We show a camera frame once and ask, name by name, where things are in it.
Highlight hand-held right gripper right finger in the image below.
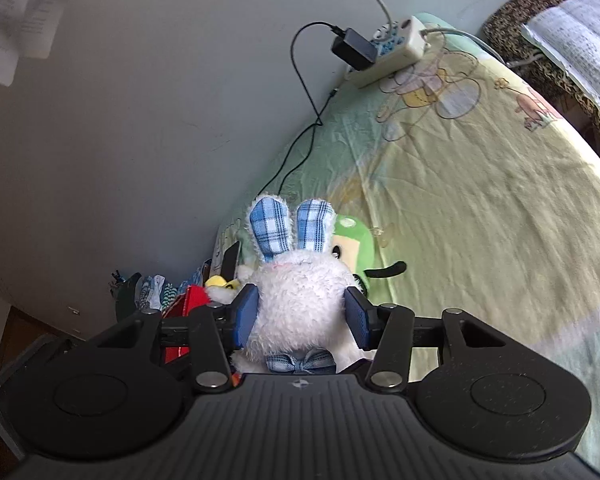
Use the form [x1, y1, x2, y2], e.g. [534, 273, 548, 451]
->
[344, 286, 523, 390]

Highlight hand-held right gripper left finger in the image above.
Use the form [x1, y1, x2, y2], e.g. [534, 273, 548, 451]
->
[82, 284, 259, 394]

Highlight yellow tiger plush toy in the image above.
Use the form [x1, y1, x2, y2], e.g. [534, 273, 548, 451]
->
[204, 266, 255, 306]

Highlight red cardboard box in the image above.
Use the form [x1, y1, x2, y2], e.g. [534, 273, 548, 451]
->
[162, 285, 217, 367]

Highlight white rabbit plush plaid ears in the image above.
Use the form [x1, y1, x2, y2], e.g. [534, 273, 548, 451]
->
[230, 194, 378, 376]

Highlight green plush toy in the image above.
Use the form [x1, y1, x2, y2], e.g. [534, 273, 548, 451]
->
[329, 212, 409, 306]

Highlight patterned cloth pile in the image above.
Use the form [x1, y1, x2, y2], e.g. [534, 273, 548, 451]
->
[111, 271, 206, 322]

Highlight cartoon printed bed sheet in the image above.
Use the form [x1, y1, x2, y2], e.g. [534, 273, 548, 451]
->
[212, 12, 600, 480]

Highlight black charger adapter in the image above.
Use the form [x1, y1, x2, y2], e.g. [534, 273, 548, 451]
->
[331, 27, 381, 72]

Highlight white power strip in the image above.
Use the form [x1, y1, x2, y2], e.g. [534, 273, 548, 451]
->
[344, 15, 429, 89]

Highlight white paper document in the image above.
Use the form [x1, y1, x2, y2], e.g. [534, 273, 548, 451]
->
[521, 0, 600, 129]

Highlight black charger cable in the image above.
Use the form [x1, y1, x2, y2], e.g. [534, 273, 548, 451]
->
[266, 21, 349, 202]

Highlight grey power strip cord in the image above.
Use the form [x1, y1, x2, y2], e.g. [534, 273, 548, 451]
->
[422, 26, 507, 66]

